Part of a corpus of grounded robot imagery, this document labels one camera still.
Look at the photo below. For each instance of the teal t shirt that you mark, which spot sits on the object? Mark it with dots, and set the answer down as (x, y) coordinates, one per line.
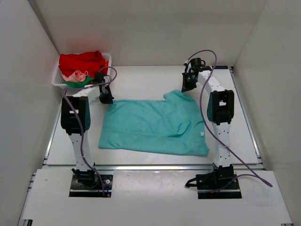
(172, 125)

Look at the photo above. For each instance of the pink t shirt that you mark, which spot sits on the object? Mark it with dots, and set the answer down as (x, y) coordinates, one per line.
(77, 76)

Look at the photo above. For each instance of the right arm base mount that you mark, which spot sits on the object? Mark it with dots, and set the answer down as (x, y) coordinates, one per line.
(220, 183)

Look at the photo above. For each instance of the dark label plate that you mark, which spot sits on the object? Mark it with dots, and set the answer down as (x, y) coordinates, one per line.
(221, 67)

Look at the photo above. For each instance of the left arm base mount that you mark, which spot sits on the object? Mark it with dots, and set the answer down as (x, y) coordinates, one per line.
(87, 184)

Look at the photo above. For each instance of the white plastic basket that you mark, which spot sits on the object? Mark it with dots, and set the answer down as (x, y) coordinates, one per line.
(57, 79)

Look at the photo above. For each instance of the red t shirt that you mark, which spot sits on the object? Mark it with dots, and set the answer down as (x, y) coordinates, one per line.
(89, 61)

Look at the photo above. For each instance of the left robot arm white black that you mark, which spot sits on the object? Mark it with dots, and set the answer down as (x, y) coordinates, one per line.
(76, 121)

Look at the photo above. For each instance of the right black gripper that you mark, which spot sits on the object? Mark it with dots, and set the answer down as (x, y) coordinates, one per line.
(185, 87)

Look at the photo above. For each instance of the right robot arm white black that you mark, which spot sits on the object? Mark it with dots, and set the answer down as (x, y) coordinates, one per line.
(220, 112)

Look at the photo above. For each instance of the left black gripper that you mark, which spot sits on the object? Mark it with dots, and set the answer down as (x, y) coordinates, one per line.
(109, 100)

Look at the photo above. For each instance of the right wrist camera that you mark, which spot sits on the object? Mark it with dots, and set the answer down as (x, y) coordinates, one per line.
(187, 65)

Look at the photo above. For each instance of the aluminium rail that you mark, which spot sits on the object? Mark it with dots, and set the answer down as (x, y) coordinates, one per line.
(154, 167)

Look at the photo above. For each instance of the green t shirt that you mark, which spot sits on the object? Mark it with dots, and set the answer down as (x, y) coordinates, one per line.
(79, 84)

